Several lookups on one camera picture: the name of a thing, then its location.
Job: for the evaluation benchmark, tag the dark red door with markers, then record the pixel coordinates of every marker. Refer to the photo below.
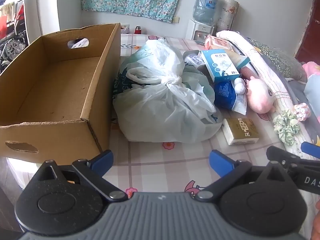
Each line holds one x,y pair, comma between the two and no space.
310,35

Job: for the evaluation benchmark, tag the pink plush toy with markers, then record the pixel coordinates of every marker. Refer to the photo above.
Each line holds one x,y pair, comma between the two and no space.
260,95

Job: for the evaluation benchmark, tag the gold white box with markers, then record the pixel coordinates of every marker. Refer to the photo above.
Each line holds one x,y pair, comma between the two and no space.
241,131

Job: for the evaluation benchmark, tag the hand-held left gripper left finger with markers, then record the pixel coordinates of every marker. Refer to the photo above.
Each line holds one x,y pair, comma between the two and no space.
103,160

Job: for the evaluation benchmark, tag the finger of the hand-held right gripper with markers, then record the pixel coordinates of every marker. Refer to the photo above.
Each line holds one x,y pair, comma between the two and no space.
310,148
277,153

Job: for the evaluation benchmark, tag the cluttered rack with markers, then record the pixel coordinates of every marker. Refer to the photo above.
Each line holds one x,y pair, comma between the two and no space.
12,30

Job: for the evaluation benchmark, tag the floral paper roll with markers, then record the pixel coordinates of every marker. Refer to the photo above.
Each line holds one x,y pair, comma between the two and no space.
228,15

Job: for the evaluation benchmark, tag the white plastic jar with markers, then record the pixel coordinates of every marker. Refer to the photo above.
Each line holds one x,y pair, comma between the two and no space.
193,60

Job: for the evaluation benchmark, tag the brown cardboard box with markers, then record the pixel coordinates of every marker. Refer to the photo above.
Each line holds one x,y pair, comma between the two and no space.
50,80

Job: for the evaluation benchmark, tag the pink tissue pack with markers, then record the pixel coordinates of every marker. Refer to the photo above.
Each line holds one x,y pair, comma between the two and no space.
217,42

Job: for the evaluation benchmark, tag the red thermos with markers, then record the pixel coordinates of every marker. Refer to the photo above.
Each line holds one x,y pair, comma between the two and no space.
137,30

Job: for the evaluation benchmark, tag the green floral scrunchie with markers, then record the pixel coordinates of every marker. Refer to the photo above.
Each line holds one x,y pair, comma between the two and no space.
286,127

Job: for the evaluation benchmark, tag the pink stuffed toy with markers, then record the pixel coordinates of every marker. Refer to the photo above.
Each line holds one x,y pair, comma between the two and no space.
311,68

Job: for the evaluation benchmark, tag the white fluffy pompom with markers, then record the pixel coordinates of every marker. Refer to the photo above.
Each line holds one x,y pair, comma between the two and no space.
238,86

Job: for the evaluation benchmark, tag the blue water jug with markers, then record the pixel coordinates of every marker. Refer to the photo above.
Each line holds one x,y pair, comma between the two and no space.
206,7

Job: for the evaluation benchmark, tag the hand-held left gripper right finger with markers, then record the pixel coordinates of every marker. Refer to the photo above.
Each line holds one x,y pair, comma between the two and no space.
218,161

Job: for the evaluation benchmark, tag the grey printed quilt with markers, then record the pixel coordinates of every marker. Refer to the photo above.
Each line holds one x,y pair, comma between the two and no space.
297,90

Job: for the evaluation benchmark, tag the blue white bandage box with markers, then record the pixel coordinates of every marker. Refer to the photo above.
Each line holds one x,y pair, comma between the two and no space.
220,63

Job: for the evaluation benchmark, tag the white water dispenser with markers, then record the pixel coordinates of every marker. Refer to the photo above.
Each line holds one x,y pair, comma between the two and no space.
197,30

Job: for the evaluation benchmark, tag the white plastic bag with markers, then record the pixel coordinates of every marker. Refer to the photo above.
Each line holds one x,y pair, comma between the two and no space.
162,105

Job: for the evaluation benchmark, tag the pink white knit scrunchie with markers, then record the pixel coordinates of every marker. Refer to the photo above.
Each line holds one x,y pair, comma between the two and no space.
301,111

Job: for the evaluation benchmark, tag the light blue pillow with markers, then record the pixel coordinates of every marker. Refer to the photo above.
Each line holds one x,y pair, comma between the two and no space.
313,90

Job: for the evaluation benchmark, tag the blue white soft packet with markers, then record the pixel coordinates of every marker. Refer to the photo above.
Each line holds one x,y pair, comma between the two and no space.
225,92

